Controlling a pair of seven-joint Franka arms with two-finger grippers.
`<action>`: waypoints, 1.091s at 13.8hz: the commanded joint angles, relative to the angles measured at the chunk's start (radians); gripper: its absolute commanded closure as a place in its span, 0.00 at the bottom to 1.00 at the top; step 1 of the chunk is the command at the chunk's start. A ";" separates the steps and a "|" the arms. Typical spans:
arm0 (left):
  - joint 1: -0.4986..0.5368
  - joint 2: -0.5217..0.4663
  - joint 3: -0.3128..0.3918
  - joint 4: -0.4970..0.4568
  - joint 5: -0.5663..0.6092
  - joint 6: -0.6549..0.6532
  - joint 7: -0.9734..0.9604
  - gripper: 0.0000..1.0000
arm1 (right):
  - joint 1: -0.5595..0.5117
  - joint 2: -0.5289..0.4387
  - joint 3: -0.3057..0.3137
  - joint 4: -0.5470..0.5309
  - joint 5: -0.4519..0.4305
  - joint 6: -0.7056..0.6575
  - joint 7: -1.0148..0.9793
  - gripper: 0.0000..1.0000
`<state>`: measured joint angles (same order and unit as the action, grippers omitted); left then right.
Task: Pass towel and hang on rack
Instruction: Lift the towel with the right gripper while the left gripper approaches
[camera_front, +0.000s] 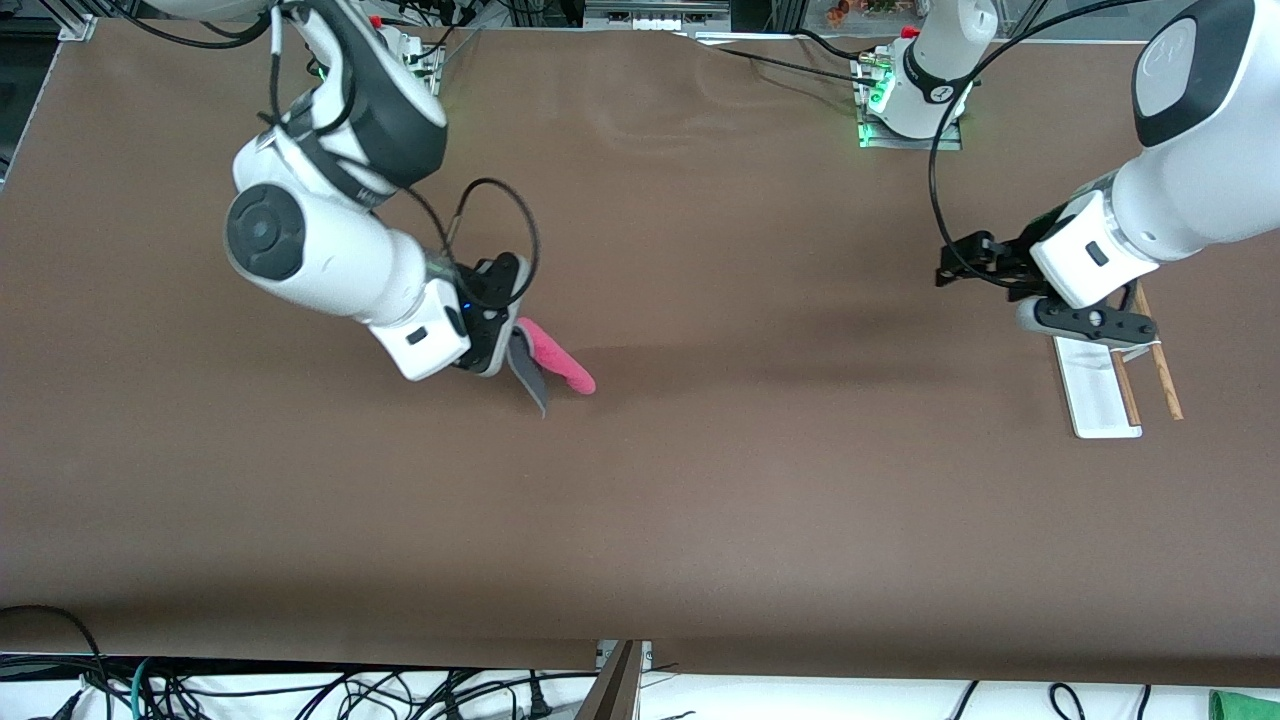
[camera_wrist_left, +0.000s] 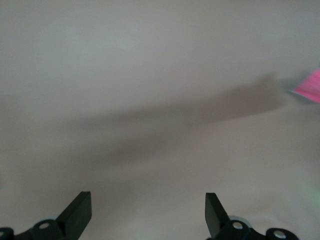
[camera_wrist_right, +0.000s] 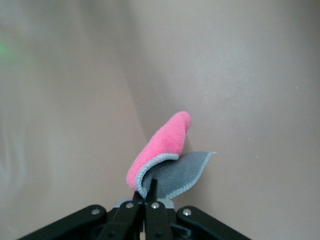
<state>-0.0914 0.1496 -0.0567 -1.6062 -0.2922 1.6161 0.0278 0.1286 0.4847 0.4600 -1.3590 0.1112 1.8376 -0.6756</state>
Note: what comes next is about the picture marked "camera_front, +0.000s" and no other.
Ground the brown metal post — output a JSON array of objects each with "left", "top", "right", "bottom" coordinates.
[{"left": 575, "top": 640, "right": 646, "bottom": 720}]

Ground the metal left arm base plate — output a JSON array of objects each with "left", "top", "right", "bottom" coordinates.
[{"left": 855, "top": 52, "right": 964, "bottom": 151}]

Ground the brown table cover sheet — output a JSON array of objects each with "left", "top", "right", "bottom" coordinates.
[{"left": 0, "top": 18, "right": 1280, "bottom": 689}]

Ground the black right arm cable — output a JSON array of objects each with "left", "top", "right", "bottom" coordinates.
[{"left": 265, "top": 0, "right": 542, "bottom": 313}]

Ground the black cable tangle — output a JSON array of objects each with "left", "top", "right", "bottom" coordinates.
[{"left": 150, "top": 668, "right": 601, "bottom": 720}]

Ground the black cable to arm base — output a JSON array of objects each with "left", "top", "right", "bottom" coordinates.
[{"left": 680, "top": 28, "right": 881, "bottom": 87}]

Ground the white power strip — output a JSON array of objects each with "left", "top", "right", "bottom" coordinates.
[{"left": 585, "top": 0, "right": 731, "bottom": 33}]

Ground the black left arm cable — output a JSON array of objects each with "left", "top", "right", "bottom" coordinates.
[{"left": 927, "top": 0, "right": 1201, "bottom": 251}]

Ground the red and grey towel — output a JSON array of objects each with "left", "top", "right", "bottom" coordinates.
[{"left": 505, "top": 318, "right": 598, "bottom": 419}]

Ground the black looped floor cable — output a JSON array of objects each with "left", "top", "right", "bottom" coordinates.
[{"left": 0, "top": 604, "right": 113, "bottom": 720}]

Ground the colourful background object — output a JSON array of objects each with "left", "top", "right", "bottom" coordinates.
[{"left": 825, "top": 0, "right": 906, "bottom": 27}]

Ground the green cloth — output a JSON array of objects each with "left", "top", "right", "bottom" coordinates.
[{"left": 1208, "top": 689, "right": 1280, "bottom": 720}]

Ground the white rack with wooden rods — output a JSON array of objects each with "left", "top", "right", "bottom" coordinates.
[{"left": 1053, "top": 282, "right": 1185, "bottom": 439}]

